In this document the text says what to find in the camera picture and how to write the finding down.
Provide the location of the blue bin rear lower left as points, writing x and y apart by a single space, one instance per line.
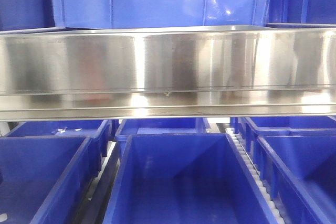
98 130

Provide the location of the blue bin upper right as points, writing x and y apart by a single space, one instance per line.
301 13

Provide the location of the blue bin rear lower right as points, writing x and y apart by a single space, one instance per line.
249 128

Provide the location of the roller track divider lower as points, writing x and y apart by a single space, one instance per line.
236 139

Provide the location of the left roller track divider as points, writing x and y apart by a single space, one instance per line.
95 200

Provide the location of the blue bin rear lower centre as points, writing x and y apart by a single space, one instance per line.
158 126

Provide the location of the roller track divider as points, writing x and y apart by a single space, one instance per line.
236 139
95 200

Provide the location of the blue bin upper left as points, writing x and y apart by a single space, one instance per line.
27 14

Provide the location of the stainless steel shelf front rail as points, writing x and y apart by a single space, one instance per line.
57 74

